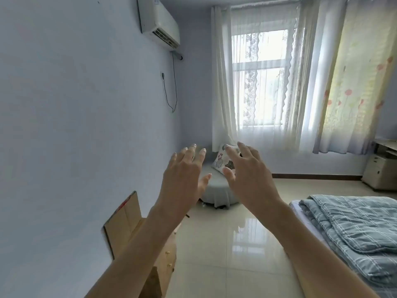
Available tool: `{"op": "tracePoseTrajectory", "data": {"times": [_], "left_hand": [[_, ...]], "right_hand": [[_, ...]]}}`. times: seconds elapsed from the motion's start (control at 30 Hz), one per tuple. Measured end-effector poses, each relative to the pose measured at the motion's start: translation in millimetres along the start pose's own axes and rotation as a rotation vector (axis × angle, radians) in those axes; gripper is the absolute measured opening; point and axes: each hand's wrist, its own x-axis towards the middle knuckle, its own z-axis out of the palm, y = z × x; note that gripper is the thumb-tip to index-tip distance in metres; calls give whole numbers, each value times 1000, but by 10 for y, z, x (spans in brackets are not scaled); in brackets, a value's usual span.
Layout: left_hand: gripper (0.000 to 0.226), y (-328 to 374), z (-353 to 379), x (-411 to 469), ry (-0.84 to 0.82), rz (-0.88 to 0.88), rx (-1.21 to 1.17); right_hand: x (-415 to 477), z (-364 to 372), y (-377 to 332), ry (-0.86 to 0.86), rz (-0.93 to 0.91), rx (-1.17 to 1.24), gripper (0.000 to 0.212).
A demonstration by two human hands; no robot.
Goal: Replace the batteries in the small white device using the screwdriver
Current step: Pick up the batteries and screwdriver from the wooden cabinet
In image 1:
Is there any person's left hand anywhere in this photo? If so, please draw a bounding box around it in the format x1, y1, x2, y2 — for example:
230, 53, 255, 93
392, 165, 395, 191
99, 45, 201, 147
154, 144, 213, 221

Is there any person's right hand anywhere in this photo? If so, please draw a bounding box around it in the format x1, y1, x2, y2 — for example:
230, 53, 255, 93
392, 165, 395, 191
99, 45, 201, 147
222, 141, 285, 221

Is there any person's left forearm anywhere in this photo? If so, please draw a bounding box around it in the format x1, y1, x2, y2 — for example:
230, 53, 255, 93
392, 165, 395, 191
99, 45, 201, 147
83, 210, 189, 298

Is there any person's right forearm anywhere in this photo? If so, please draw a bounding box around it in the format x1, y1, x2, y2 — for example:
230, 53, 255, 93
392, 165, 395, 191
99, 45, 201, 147
256, 200, 381, 298

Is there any round grey stool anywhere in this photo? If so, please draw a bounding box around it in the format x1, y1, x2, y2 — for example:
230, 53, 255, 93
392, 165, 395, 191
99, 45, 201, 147
198, 172, 241, 210

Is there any large brown cardboard sheet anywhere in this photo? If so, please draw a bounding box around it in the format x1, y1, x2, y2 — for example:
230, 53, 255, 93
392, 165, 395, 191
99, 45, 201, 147
103, 191, 146, 261

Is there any wood grain cabinet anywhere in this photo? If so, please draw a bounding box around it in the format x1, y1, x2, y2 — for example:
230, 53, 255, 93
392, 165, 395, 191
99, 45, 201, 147
130, 217, 183, 291

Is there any white sheer curtain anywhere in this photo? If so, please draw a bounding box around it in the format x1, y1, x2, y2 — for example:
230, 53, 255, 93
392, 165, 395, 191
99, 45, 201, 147
210, 0, 348, 154

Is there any blue plaid quilt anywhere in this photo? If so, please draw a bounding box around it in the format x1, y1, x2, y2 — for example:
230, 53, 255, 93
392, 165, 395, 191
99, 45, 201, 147
299, 195, 397, 289

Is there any small beige cabinet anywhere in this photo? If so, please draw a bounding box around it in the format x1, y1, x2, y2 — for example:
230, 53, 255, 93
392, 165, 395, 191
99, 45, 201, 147
361, 138, 397, 193

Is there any floral print curtain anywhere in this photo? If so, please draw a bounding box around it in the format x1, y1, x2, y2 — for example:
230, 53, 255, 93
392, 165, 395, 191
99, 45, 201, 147
311, 0, 397, 156

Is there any white air conditioner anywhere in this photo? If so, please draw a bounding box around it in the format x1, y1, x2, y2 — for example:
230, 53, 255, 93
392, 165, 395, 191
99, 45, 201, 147
137, 0, 181, 49

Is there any white frame window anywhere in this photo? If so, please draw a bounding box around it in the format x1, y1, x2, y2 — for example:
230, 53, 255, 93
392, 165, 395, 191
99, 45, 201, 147
231, 27, 300, 127

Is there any black power cable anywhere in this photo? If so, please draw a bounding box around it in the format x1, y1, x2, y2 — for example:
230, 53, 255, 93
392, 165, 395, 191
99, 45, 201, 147
160, 52, 179, 114

